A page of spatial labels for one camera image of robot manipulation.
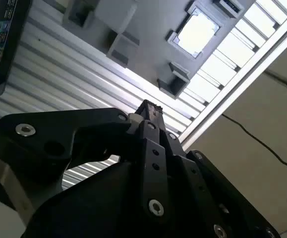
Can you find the silver square CPU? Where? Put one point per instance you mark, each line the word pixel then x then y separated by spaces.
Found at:
pixel 197 32

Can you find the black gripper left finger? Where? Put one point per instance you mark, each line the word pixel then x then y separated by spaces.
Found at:
pixel 59 129

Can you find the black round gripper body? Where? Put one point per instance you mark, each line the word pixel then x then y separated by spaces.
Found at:
pixel 96 210

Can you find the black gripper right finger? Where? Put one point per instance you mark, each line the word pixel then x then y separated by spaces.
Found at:
pixel 207 188

